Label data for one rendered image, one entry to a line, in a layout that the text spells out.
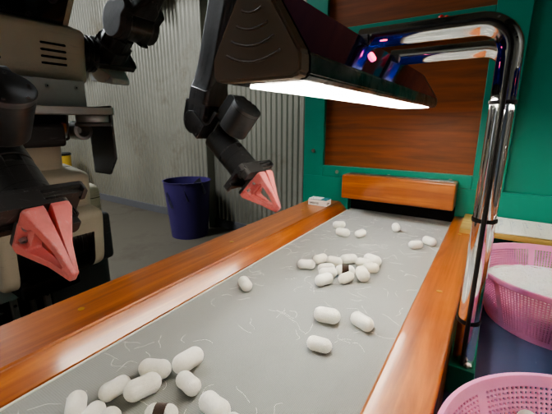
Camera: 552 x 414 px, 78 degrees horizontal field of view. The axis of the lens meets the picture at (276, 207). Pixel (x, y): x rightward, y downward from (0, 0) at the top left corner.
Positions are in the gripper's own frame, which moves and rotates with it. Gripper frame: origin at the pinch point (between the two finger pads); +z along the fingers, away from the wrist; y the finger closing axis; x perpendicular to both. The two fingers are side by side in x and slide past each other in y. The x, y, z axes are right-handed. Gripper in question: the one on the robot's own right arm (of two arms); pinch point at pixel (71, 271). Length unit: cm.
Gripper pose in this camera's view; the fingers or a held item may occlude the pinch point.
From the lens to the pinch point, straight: 41.8
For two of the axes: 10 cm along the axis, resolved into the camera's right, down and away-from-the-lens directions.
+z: 6.4, 7.3, -2.4
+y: 5.4, -2.1, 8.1
